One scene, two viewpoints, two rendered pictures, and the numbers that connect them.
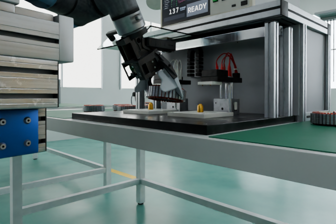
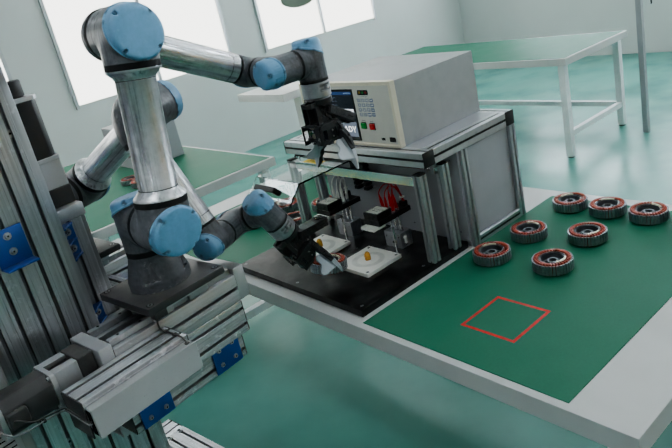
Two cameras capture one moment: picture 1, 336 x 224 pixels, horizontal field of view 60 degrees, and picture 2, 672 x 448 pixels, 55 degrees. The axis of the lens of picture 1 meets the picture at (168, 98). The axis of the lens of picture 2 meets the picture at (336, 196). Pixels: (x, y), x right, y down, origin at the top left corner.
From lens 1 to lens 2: 1.27 m
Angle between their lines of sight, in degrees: 20
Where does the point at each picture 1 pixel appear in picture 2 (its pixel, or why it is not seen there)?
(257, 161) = (391, 348)
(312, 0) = not seen: outside the picture
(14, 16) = (210, 292)
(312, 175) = (418, 361)
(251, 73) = not seen: hidden behind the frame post
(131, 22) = (283, 233)
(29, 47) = (222, 304)
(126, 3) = (275, 222)
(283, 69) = (445, 204)
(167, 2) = not seen: hidden behind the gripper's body
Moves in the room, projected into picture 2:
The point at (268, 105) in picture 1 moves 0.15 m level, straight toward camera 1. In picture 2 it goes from (429, 250) to (416, 274)
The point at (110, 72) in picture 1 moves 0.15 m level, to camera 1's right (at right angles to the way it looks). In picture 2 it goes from (240, 24) to (253, 21)
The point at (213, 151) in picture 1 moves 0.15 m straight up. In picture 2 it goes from (366, 336) to (354, 287)
